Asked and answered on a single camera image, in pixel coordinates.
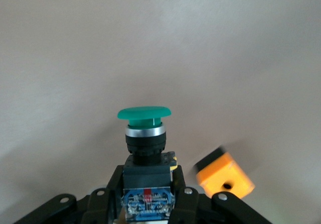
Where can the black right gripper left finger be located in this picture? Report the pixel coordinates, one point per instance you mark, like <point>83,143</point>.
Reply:
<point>100,206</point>

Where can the green mushroom push button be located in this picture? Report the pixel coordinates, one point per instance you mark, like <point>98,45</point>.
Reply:
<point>144,113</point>

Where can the orange button box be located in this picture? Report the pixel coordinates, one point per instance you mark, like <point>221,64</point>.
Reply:
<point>225,173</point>

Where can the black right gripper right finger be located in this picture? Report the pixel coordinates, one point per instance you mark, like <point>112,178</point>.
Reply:
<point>195,209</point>

